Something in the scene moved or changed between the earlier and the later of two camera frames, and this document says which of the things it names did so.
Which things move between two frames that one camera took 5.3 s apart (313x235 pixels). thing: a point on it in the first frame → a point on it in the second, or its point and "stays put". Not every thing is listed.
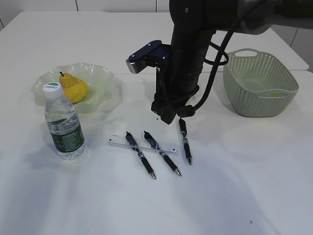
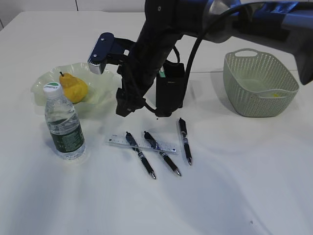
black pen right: [184, 134] stays put
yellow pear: [75, 89] stays put
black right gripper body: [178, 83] → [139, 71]
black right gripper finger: [187, 111] → [124, 108]
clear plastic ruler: [119, 140] stays put
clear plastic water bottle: [62, 115] stays put
